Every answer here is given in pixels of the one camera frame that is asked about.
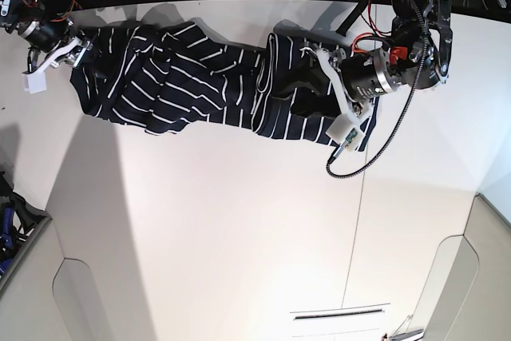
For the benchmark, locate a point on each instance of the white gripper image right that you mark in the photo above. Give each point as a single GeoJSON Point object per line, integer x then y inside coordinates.
{"type": "Point", "coordinates": [317, 78]}

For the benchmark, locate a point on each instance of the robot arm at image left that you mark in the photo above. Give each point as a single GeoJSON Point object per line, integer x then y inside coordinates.
{"type": "Point", "coordinates": [53, 36]}

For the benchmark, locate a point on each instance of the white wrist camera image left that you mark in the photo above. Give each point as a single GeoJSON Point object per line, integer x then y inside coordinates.
{"type": "Point", "coordinates": [34, 82]}

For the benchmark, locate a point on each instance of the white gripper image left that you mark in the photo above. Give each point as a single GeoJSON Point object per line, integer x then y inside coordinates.
{"type": "Point", "coordinates": [92, 52]}

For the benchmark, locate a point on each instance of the grey bin with blue items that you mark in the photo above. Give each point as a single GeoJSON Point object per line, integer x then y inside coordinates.
{"type": "Point", "coordinates": [20, 224]}

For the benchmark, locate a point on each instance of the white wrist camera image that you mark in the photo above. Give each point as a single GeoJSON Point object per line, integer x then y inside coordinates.
{"type": "Point", "coordinates": [34, 82]}
{"type": "Point", "coordinates": [346, 128]}

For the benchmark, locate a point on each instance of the navy white striped T-shirt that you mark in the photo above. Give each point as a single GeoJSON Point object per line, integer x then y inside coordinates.
{"type": "Point", "coordinates": [166, 79]}

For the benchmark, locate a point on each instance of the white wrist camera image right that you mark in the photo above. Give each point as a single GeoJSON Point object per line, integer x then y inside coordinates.
{"type": "Point", "coordinates": [346, 128]}

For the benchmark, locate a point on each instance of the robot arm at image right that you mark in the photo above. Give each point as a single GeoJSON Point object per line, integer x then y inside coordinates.
{"type": "Point", "coordinates": [415, 52]}

